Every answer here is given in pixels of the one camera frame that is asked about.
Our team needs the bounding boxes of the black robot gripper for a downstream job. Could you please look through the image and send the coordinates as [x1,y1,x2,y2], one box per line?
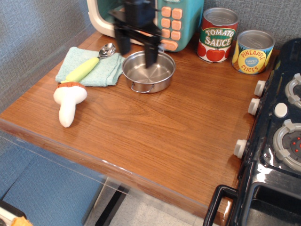
[109,0,161,68]

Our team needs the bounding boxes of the stainless steel pan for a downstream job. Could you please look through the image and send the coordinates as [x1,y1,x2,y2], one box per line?
[122,51,176,94]

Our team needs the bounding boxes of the light blue folded cloth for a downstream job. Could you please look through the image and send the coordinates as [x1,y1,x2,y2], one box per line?
[55,47,125,87]

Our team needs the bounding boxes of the teal toy microwave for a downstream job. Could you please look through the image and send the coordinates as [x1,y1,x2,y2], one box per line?
[87,0,204,52]

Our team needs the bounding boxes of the tomato sauce can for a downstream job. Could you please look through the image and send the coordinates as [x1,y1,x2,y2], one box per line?
[197,7,239,63]

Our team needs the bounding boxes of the plush white mushroom toy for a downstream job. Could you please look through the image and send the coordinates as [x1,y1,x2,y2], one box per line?
[53,82,87,128]

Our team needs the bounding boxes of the pineapple slices can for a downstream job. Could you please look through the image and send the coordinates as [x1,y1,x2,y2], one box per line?
[232,30,275,75]

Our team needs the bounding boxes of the black toy stove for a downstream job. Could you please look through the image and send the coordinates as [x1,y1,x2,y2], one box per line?
[203,38,301,226]

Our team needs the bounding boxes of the orange object in corner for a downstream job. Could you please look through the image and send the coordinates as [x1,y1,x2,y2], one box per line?
[11,217,33,226]

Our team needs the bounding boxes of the spoon with green handle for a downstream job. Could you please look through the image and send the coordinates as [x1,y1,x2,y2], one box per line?
[61,43,116,83]

